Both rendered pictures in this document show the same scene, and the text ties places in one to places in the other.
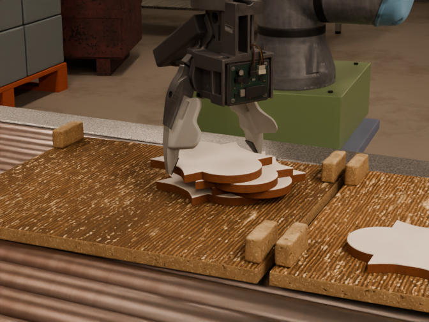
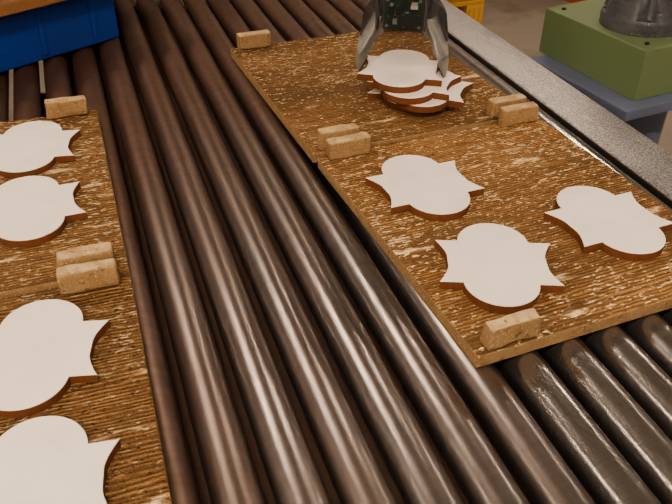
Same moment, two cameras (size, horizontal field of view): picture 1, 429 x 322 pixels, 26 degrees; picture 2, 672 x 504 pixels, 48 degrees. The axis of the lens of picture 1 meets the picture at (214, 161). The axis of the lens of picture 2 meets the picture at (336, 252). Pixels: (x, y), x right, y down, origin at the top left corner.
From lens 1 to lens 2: 74 cm
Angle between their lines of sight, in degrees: 44
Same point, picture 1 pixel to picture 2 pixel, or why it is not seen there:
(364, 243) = (395, 164)
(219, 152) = (414, 65)
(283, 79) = (614, 20)
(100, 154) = (392, 43)
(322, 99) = (631, 48)
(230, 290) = (293, 160)
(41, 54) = not seen: outside the picture
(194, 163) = (379, 68)
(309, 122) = (618, 66)
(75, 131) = not seen: hidden behind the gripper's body
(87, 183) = (343, 61)
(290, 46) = not seen: outside the picture
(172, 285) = (276, 143)
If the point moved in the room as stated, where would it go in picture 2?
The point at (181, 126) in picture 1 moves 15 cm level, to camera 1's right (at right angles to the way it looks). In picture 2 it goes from (366, 36) to (447, 64)
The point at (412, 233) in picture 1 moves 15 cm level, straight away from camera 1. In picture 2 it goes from (441, 173) to (528, 144)
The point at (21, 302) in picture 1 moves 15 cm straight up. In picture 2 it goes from (194, 119) to (183, 21)
